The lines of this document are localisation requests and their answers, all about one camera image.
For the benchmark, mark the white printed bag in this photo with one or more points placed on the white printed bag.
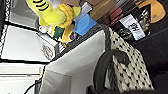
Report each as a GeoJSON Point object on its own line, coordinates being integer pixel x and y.
{"type": "Point", "coordinates": [23, 43]}

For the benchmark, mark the yellow plush toy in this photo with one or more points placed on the yellow plush toy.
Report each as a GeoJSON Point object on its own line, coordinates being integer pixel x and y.
{"type": "Point", "coordinates": [55, 15]}

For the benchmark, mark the small orange pack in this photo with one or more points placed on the small orange pack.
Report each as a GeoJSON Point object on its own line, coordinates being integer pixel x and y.
{"type": "Point", "coordinates": [153, 10]}

